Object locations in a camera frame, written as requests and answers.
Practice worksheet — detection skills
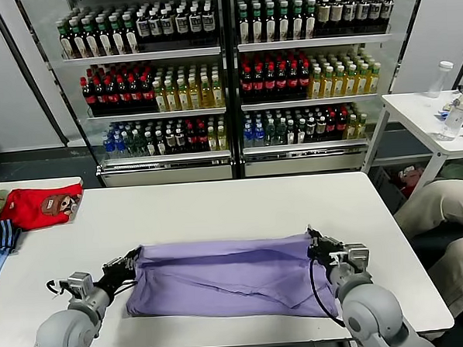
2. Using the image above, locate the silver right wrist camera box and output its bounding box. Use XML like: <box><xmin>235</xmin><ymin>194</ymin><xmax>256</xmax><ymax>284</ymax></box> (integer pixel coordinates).
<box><xmin>343</xmin><ymin>242</ymin><xmax>372</xmax><ymax>276</ymax></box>

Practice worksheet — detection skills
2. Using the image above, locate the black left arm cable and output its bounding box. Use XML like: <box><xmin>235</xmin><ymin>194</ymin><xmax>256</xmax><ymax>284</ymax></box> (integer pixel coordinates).
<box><xmin>45</xmin><ymin>278</ymin><xmax>71</xmax><ymax>297</ymax></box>

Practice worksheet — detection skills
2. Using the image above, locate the red t-shirt with bear print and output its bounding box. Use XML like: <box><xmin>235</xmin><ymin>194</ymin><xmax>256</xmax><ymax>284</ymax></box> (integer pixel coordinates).
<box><xmin>1</xmin><ymin>183</ymin><xmax>87</xmax><ymax>233</ymax></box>

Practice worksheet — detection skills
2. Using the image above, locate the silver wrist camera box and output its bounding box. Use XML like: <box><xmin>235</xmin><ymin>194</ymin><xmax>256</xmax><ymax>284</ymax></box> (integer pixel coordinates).
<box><xmin>67</xmin><ymin>270</ymin><xmax>95</xmax><ymax>302</ymax></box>
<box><xmin>343</xmin><ymin>242</ymin><xmax>372</xmax><ymax>276</ymax></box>

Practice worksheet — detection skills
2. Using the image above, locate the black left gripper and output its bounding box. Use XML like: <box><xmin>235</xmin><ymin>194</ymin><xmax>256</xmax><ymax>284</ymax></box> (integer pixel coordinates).
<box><xmin>101</xmin><ymin>248</ymin><xmax>144</xmax><ymax>301</ymax></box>

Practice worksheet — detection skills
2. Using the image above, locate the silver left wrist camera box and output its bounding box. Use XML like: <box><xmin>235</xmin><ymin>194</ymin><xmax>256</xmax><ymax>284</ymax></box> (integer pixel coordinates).
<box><xmin>67</xmin><ymin>270</ymin><xmax>95</xmax><ymax>302</ymax></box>

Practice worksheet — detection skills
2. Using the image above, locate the blue striped garment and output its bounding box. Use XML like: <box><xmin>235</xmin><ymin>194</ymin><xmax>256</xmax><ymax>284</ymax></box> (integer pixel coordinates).
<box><xmin>0</xmin><ymin>218</ymin><xmax>26</xmax><ymax>256</ymax></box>

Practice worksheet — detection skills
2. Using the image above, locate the purple t-shirt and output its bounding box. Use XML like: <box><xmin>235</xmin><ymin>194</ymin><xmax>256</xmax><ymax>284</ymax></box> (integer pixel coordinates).
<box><xmin>122</xmin><ymin>231</ymin><xmax>343</xmax><ymax>330</ymax></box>

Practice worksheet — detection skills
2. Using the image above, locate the red cloth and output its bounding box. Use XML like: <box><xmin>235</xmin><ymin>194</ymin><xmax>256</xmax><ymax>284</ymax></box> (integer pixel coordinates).
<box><xmin>398</xmin><ymin>165</ymin><xmax>427</xmax><ymax>199</ymax></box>

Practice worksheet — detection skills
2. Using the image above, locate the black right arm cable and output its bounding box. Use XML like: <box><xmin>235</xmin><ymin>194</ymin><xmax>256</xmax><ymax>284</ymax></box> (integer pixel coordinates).
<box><xmin>307</xmin><ymin>255</ymin><xmax>345</xmax><ymax>328</ymax></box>

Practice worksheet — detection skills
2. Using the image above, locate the white side table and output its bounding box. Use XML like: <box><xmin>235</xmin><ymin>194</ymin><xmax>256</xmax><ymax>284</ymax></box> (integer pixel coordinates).
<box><xmin>357</xmin><ymin>89</ymin><xmax>463</xmax><ymax>210</ymax></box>

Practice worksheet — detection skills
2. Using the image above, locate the beverage cooler with beige-label bottles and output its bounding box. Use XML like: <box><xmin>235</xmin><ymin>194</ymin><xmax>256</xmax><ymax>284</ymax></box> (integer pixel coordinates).
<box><xmin>224</xmin><ymin>0</ymin><xmax>441</xmax><ymax>180</ymax></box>

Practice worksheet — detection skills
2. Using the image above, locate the clear plastic water bottle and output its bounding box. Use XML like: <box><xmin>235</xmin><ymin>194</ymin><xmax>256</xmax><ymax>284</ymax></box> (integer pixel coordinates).
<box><xmin>436</xmin><ymin>99</ymin><xmax>463</xmax><ymax>143</ymax></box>

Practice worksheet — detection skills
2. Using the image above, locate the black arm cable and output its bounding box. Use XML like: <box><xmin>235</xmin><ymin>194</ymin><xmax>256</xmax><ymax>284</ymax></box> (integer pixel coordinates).
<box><xmin>45</xmin><ymin>278</ymin><xmax>71</xmax><ymax>297</ymax></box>
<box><xmin>307</xmin><ymin>255</ymin><xmax>345</xmax><ymax>328</ymax></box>

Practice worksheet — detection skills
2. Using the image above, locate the dark green cloth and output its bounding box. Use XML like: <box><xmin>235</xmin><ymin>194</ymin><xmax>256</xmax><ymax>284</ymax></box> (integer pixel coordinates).
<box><xmin>437</xmin><ymin>159</ymin><xmax>463</xmax><ymax>183</ymax></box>

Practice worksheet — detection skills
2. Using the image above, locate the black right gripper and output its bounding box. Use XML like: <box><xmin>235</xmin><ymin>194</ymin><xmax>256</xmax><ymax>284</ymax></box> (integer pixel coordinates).
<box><xmin>306</xmin><ymin>224</ymin><xmax>348</xmax><ymax>273</ymax></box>

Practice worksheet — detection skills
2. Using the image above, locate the grey plastic crate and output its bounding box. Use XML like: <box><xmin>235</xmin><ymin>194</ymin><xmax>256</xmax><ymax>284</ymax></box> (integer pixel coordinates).
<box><xmin>370</xmin><ymin>164</ymin><xmax>409</xmax><ymax>216</ymax></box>

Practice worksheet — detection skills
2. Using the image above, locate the tall clear bottle white cap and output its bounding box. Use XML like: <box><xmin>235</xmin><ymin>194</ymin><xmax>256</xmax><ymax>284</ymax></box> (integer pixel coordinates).
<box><xmin>426</xmin><ymin>60</ymin><xmax>456</xmax><ymax>99</ymax></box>

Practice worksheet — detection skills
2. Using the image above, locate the beverage cooler with blue bottles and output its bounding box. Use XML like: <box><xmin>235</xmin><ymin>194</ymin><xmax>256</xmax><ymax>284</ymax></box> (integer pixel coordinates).
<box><xmin>14</xmin><ymin>0</ymin><xmax>240</xmax><ymax>193</ymax></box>

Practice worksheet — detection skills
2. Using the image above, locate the dark chair seat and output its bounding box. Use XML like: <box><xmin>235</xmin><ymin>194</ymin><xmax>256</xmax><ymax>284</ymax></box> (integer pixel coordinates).
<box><xmin>410</xmin><ymin>223</ymin><xmax>463</xmax><ymax>273</ymax></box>

